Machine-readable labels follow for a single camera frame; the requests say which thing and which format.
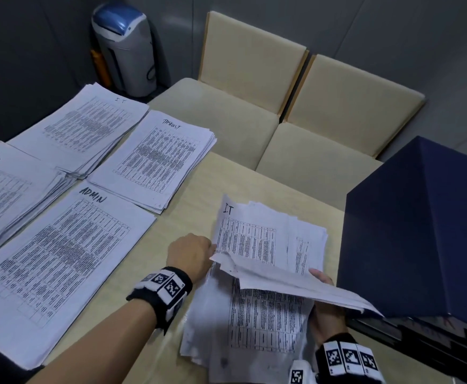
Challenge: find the person's right hand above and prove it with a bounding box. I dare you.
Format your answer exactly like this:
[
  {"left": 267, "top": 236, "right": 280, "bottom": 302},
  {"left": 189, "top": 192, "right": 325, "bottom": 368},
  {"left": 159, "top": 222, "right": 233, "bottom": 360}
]
[{"left": 308, "top": 268, "right": 348, "bottom": 347}]

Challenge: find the person's left hand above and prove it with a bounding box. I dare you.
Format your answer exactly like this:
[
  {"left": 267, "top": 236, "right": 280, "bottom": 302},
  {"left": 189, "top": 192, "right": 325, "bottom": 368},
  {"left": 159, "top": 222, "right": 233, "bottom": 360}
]
[{"left": 166, "top": 233, "right": 217, "bottom": 285}]

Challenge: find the stack of printed paper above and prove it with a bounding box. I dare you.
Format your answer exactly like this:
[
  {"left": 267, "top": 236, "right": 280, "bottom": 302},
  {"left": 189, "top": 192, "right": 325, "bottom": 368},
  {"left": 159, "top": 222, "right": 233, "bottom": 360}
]
[
  {"left": 86, "top": 109, "right": 217, "bottom": 215},
  {"left": 7, "top": 82, "right": 150, "bottom": 180},
  {"left": 179, "top": 194, "right": 384, "bottom": 384},
  {"left": 0, "top": 140, "right": 76, "bottom": 265},
  {"left": 0, "top": 181, "right": 157, "bottom": 371}
]

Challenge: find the person's left forearm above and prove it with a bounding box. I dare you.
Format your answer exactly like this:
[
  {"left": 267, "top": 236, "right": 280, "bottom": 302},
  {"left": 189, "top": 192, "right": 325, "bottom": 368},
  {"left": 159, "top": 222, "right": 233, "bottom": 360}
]
[{"left": 27, "top": 301, "right": 157, "bottom": 384}]

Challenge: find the black marker wristband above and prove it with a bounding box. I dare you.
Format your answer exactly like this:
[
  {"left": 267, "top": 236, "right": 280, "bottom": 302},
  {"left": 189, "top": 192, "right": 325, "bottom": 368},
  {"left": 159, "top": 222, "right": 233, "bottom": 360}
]
[
  {"left": 315, "top": 333, "right": 386, "bottom": 384},
  {"left": 126, "top": 266, "right": 193, "bottom": 337}
]

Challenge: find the grey bin with blue lid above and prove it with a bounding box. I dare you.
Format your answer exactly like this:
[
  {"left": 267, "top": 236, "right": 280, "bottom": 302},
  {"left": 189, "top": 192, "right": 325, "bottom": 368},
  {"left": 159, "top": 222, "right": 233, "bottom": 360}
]
[{"left": 91, "top": 3, "right": 157, "bottom": 99}]

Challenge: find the orange bottle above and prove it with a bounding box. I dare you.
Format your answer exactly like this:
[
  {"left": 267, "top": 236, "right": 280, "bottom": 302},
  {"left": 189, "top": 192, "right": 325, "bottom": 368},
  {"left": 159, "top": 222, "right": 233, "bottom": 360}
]
[{"left": 90, "top": 49, "right": 112, "bottom": 87}]

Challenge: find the beige cushioned chair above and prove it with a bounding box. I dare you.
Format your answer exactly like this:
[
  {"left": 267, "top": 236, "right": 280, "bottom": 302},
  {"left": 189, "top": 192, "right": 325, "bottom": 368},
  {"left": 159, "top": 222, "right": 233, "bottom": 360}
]
[
  {"left": 256, "top": 54, "right": 426, "bottom": 212},
  {"left": 148, "top": 11, "right": 310, "bottom": 171}
]

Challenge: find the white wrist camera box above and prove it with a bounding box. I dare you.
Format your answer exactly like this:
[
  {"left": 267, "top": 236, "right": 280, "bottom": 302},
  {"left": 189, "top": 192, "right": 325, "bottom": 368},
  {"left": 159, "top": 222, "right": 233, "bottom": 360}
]
[{"left": 288, "top": 359, "right": 319, "bottom": 384}]

